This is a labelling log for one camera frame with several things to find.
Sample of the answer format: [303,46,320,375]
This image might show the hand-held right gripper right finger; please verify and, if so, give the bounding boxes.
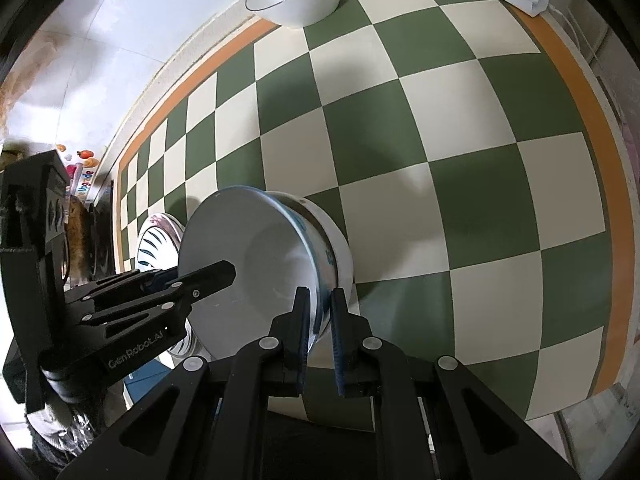
[327,287,583,480]

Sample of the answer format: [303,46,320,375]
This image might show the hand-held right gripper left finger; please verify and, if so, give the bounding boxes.
[57,286,317,480]

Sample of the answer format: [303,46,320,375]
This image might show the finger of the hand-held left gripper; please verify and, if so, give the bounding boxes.
[62,267,180,302]
[40,260,237,386]

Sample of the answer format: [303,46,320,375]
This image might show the blue striped plate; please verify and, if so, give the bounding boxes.
[136,215,202,358]

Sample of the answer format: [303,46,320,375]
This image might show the floral white bowl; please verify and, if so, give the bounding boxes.
[177,186,333,361]

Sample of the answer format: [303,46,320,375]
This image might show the blue cabinet door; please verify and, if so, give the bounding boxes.
[122,354,177,402]

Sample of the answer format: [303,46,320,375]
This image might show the green checkered tablecloth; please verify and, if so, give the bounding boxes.
[117,0,636,421]

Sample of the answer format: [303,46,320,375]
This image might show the colourful wall stickers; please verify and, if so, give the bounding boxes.
[59,145,102,202]

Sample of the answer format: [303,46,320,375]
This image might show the white cable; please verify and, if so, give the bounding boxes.
[544,2,601,61]

